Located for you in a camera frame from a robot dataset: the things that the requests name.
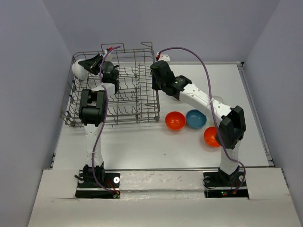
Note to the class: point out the grey wire dish rack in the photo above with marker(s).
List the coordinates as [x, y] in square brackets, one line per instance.
[135, 102]

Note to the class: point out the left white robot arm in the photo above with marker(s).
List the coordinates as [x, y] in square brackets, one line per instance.
[93, 113]

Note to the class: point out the orange bowl left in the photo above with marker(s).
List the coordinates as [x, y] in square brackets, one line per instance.
[175, 120]

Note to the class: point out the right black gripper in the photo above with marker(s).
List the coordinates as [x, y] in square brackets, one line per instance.
[155, 87]

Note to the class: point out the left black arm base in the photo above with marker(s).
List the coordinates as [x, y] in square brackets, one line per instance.
[90, 189]

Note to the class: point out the white square dish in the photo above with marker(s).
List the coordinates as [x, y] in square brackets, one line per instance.
[218, 98]

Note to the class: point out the blue bowl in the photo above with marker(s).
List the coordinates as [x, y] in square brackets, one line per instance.
[195, 119]

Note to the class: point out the orange bowl right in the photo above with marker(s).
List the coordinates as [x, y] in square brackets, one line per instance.
[209, 137]

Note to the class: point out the orange bowl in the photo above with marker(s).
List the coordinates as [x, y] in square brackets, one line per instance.
[175, 120]
[209, 137]

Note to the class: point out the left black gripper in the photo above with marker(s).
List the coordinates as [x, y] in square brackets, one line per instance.
[91, 64]

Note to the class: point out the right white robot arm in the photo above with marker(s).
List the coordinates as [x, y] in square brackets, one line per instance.
[229, 121]

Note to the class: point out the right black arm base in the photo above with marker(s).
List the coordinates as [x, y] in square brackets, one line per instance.
[217, 188]

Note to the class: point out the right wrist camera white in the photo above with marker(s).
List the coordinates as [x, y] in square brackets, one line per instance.
[162, 57]

